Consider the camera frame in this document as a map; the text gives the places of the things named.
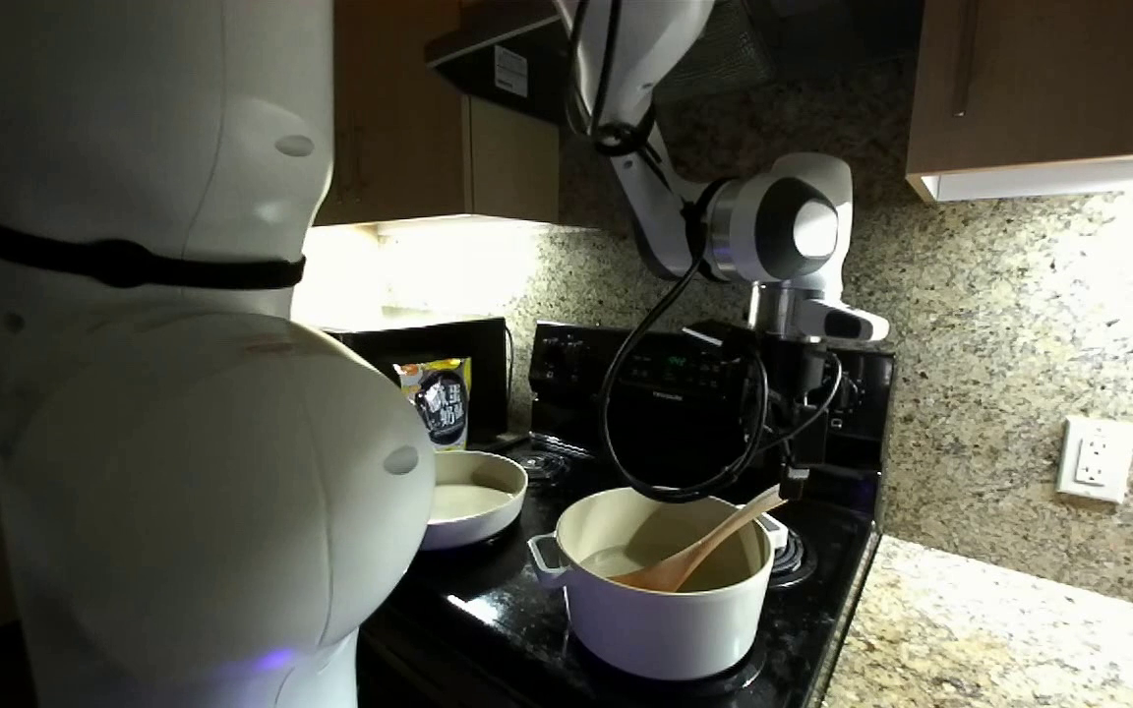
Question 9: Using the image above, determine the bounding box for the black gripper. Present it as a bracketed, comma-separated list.
[782, 334, 858, 497]

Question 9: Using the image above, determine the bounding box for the wooden spoon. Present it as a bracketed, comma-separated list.
[615, 480, 790, 593]

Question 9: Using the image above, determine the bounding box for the black electric stove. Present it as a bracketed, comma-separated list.
[354, 317, 901, 708]

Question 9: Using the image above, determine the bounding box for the white bowl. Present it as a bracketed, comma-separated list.
[422, 446, 534, 553]

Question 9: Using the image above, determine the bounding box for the black microwave oven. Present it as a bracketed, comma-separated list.
[336, 316, 517, 456]

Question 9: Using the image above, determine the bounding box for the yellow black snack bag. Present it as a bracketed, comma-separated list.
[391, 354, 481, 454]

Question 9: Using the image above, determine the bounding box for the brown upper cabinet plain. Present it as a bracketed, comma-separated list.
[310, 0, 571, 231]

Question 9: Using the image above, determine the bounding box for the range hood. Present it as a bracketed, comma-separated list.
[422, 0, 582, 129]

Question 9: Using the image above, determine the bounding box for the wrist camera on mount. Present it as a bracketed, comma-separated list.
[797, 294, 898, 354]

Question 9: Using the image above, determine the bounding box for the white pot with handles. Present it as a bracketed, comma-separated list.
[523, 480, 794, 683]

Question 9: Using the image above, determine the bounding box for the white wall outlet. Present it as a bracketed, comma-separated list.
[1056, 412, 1133, 511]

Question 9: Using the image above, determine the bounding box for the brown upper cabinet with handles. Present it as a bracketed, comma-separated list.
[901, 0, 1133, 210]

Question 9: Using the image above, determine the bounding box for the black strap around robot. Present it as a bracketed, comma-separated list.
[0, 212, 310, 294]

